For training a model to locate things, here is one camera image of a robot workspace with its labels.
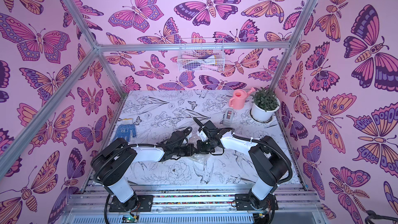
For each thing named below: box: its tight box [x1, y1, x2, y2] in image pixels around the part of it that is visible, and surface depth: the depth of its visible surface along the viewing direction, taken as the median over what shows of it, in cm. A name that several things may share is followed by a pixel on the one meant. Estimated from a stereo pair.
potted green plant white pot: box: [250, 87, 281, 123], surface depth 96 cm
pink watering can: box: [229, 87, 256, 110], surface depth 107 cm
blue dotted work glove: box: [111, 118, 137, 143], surface depth 102 cm
